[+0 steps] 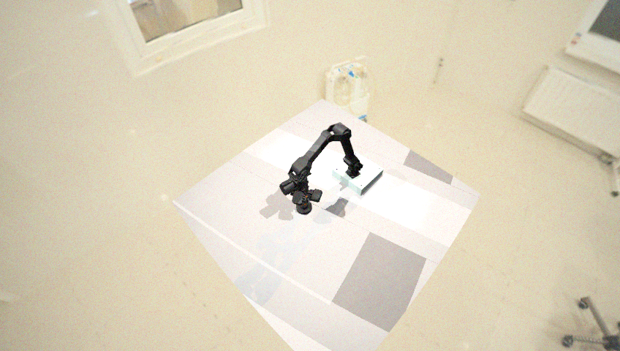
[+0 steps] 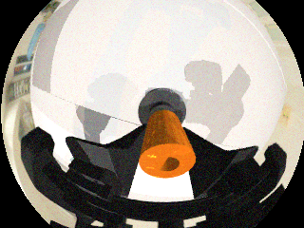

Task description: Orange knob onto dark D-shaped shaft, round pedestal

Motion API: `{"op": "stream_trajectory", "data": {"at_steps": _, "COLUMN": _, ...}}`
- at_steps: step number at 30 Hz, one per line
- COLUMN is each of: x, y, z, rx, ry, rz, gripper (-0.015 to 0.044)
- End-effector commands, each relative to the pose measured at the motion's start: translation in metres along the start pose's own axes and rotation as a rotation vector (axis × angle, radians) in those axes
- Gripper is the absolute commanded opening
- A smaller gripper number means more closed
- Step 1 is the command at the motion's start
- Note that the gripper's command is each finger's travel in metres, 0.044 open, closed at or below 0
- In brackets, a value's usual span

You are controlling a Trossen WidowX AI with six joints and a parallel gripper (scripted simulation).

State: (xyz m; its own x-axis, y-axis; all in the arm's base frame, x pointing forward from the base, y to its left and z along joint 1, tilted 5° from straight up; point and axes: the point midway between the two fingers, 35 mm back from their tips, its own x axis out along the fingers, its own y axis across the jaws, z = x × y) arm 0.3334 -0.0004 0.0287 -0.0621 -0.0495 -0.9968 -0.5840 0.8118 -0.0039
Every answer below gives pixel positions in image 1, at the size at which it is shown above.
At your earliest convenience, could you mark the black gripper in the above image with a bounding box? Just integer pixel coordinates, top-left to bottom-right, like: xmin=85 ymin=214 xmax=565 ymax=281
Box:
xmin=290 ymin=184 xmax=322 ymax=203

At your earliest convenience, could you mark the black stepped round pedestal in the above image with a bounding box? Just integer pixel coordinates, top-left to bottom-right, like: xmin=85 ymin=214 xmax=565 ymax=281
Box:
xmin=296 ymin=201 xmax=312 ymax=215

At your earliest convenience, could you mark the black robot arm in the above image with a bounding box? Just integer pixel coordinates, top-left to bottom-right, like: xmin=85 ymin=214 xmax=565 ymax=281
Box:
xmin=279 ymin=122 xmax=363 ymax=205

